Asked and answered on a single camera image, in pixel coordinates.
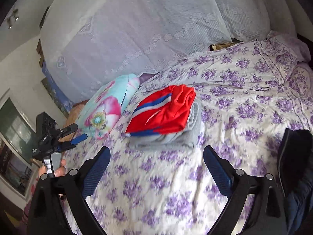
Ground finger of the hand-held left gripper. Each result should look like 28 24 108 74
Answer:
59 133 88 150
61 124 79 136

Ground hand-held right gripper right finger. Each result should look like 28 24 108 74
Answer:
203 145 286 235

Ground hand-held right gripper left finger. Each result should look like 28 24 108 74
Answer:
27 146 112 235

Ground grey pants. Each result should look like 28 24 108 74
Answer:
128 100 203 151

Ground red pants with striped sides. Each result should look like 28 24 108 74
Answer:
125 84 197 137

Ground person's left forearm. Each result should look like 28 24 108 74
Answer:
22 176 41 235

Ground person's left hand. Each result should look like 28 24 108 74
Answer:
37 159 67 179

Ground orange cushion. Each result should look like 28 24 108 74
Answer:
63 103 85 129

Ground window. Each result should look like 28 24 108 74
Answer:
0 95 37 152

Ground folded teal floral blanket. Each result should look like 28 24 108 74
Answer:
77 73 141 140

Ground purple floral bed sheet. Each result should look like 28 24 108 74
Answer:
61 31 313 235

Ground dark jacket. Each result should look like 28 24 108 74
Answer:
276 127 313 235

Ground ceiling lamp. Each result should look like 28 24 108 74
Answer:
6 8 20 30

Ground purple floral pillow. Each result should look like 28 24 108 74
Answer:
289 62 313 103

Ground white lace cover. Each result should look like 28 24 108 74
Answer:
39 0 272 103

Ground wooden headboard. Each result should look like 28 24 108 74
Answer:
209 42 239 52

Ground landscape wall poster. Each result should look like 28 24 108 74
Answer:
40 61 74 118

